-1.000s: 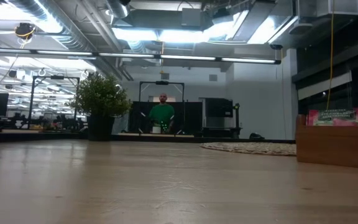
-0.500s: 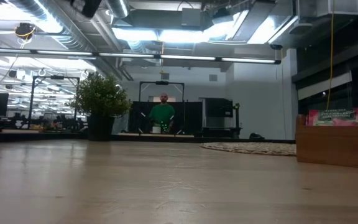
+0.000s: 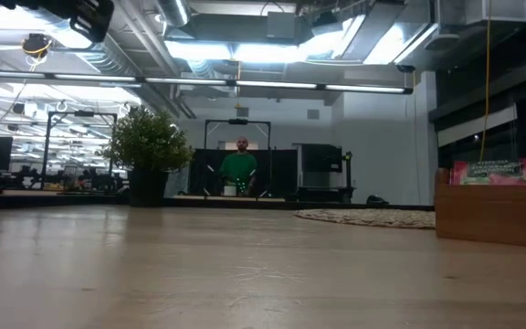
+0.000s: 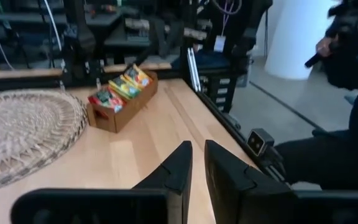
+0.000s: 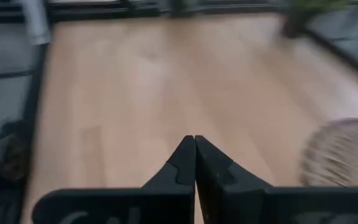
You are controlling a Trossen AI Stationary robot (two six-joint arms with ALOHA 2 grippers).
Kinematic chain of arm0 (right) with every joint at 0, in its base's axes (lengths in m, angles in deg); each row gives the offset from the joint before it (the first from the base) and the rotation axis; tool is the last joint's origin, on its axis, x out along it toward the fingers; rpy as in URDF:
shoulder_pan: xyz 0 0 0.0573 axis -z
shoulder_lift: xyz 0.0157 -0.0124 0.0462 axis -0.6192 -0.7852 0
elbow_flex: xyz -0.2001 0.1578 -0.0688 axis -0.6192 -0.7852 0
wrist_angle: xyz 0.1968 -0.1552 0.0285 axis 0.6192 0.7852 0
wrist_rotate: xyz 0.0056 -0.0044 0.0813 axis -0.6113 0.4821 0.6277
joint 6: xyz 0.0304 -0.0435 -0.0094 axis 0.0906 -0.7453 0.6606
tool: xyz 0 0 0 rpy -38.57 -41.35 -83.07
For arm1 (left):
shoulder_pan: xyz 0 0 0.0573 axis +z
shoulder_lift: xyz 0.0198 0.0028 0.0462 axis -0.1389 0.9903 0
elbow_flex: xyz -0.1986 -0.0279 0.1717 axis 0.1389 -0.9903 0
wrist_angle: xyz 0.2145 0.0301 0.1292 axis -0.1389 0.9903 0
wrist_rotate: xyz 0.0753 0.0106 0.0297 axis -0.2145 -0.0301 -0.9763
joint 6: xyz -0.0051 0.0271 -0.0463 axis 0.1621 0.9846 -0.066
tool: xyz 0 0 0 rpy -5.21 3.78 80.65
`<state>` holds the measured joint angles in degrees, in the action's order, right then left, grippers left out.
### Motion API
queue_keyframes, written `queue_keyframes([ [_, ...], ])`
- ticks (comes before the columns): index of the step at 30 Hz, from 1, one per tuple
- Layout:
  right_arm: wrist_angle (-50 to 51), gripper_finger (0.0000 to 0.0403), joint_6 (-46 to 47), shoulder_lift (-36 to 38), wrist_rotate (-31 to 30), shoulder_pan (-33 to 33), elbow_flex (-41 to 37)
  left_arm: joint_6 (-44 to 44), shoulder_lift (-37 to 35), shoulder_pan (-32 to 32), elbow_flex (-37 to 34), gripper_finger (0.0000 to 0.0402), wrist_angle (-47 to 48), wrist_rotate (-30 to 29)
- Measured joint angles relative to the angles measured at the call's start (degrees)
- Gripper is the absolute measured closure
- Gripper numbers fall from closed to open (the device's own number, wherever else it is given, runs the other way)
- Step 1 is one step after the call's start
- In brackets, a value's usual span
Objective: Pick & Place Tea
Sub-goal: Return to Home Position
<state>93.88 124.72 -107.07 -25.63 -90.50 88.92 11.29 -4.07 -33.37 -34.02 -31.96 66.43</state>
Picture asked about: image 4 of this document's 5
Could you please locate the round woven placemat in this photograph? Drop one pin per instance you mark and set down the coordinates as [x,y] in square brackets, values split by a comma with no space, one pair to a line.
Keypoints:
[20,133]

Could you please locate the wooden compartment tray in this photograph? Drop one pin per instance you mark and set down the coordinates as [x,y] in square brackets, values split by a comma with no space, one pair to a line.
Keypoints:
[126,112]

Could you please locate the black handheld stick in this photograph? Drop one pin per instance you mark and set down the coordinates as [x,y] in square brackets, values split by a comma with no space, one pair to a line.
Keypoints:
[314,59]

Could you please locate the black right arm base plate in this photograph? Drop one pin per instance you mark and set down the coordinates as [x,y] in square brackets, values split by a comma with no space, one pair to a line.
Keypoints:
[82,76]

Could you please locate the person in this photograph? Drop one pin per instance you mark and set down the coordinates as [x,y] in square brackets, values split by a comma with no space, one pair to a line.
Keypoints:
[346,149]

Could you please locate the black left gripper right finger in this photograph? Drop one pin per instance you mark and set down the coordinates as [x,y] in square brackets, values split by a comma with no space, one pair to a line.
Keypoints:
[238,193]

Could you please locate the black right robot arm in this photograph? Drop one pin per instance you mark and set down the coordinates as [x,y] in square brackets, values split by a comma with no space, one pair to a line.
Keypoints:
[79,37]

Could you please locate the silver frame bracket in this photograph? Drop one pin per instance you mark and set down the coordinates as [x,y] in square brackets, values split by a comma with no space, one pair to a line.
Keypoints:
[194,68]

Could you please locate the person's hand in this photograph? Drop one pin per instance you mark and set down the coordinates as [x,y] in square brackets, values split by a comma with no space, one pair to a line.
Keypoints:
[325,46]

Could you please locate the black drawer unit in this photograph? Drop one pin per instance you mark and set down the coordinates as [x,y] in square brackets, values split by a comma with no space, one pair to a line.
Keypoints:
[219,90]

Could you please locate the red tea bag sachet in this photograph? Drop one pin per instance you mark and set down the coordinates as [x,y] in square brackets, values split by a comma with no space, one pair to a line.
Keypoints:
[107,99]

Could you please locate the black office chair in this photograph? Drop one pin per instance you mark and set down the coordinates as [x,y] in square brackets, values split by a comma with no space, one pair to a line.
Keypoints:
[228,56]

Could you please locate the green tea bag sachet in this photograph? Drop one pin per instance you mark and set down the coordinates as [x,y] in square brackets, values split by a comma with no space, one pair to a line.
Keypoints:
[124,87]

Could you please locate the white round column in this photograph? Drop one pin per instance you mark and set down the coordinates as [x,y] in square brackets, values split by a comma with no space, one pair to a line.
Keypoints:
[294,40]

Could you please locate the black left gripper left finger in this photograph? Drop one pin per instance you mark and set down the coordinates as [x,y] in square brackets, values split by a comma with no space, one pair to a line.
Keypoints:
[176,183]

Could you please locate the small black table camera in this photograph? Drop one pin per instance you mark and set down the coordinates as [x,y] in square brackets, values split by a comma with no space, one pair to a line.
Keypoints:
[259,141]

